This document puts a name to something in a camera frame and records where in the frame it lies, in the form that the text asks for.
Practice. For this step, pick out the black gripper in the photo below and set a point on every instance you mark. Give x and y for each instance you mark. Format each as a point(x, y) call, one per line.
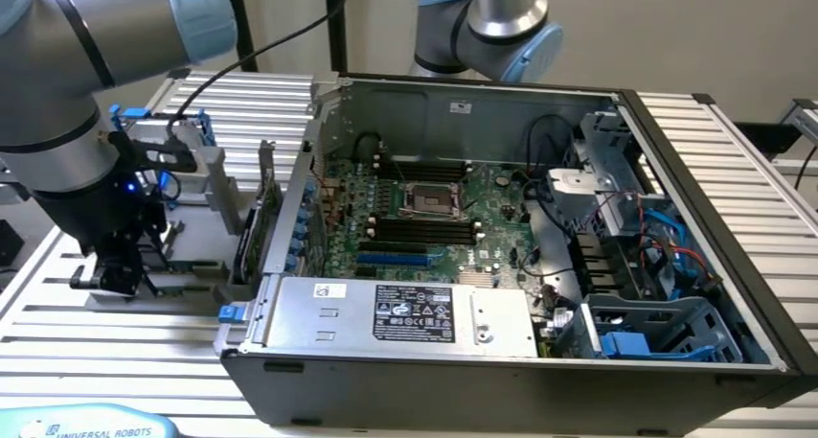
point(112, 246)

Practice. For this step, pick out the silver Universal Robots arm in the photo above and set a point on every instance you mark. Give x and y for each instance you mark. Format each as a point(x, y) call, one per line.
point(96, 74)

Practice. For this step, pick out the green RAM stick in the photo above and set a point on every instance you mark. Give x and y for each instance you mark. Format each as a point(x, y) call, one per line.
point(186, 267)

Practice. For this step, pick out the black RAM slot bank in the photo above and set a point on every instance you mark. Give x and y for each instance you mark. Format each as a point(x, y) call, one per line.
point(422, 169)
point(422, 229)

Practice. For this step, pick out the grey parts rack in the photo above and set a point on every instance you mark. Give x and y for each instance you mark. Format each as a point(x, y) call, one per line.
point(191, 217)

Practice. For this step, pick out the blue case latch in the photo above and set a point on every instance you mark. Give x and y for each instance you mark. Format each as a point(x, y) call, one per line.
point(231, 312)

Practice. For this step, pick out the blue expansion slot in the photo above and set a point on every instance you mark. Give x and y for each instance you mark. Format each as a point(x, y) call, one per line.
point(393, 260)

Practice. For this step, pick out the silver power supply unit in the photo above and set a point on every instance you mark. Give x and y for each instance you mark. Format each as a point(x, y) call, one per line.
point(383, 315)

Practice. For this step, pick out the green motherboard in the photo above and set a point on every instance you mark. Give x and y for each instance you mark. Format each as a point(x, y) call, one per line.
point(415, 227)

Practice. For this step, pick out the metal CPU socket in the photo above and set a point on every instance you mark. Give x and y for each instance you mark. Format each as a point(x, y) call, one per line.
point(433, 199)

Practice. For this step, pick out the black vertical pole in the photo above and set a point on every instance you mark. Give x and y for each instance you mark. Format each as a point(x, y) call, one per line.
point(337, 25)

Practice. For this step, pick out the black open PC case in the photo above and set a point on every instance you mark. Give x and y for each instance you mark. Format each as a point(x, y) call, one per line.
point(511, 361)

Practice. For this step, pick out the metal drive cage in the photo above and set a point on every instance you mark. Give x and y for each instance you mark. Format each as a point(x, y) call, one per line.
point(607, 189)

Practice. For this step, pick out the blue drive cage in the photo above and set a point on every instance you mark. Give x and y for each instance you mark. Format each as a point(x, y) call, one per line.
point(651, 328)

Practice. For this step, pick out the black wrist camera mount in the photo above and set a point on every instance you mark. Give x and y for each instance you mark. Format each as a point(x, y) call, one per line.
point(160, 157)

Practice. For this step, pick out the graphics card with metal bracket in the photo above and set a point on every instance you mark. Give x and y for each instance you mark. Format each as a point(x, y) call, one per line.
point(259, 227)

